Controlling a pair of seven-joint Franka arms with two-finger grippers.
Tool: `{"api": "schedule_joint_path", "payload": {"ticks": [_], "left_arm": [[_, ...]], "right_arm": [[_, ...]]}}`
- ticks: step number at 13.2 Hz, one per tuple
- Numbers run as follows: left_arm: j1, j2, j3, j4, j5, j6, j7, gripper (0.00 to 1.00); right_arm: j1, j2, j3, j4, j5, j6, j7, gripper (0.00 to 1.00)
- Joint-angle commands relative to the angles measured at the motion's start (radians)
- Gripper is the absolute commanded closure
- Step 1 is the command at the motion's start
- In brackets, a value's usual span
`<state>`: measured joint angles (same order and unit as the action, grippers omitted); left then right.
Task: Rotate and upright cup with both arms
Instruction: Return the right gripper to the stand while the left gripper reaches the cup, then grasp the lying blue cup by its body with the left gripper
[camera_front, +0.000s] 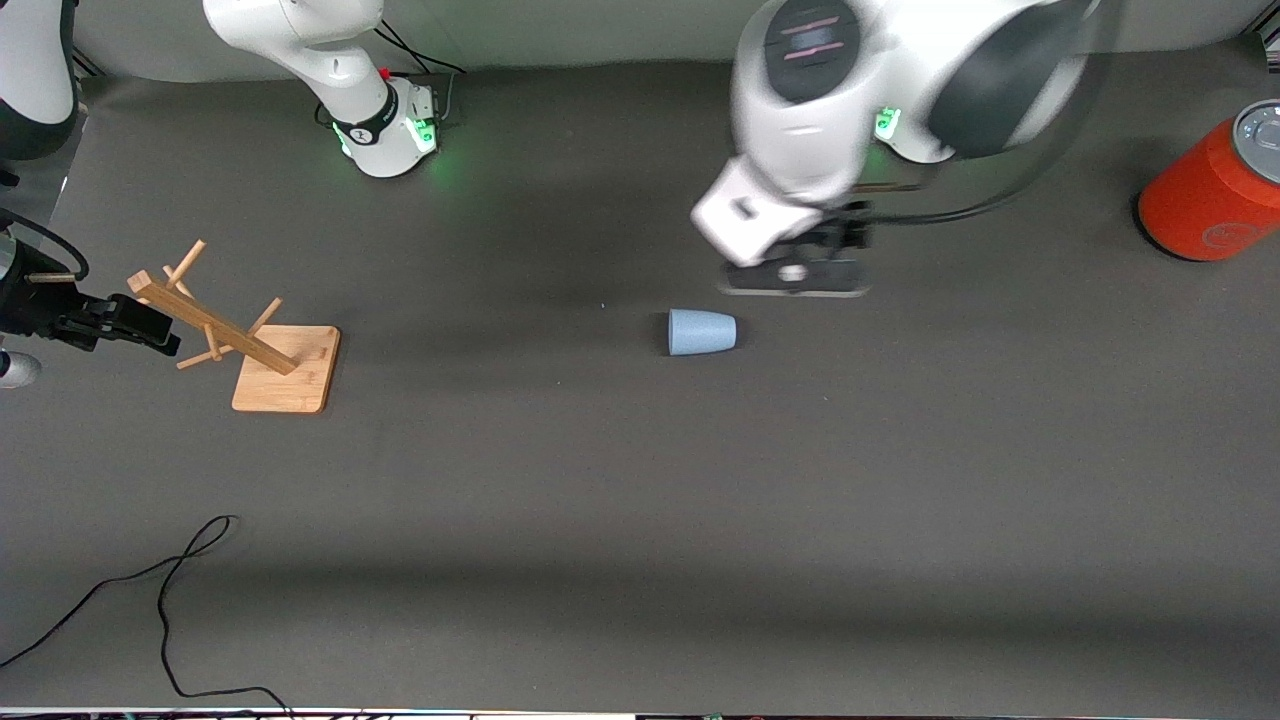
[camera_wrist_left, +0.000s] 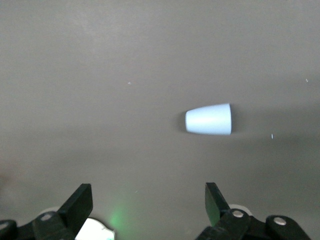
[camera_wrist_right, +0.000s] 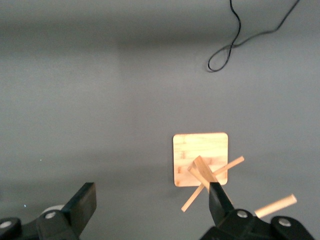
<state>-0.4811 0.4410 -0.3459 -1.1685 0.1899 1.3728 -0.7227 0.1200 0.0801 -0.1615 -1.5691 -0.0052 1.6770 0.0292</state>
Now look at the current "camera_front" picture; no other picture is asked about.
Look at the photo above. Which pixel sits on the light blue cup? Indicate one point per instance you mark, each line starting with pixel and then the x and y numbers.
pixel 700 333

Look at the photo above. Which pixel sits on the orange cylindrical can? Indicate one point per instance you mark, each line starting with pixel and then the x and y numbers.
pixel 1195 200

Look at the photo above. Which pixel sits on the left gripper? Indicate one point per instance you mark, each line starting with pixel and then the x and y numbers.
pixel 838 238

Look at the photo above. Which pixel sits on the wooden mug tree stand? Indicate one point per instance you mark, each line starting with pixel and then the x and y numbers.
pixel 285 375

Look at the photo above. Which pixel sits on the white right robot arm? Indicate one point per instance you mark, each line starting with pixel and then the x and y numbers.
pixel 300 40

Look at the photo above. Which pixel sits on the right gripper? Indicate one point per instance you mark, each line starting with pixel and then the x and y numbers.
pixel 28 305

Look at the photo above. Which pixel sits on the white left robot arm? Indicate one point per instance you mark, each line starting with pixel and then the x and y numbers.
pixel 800 120

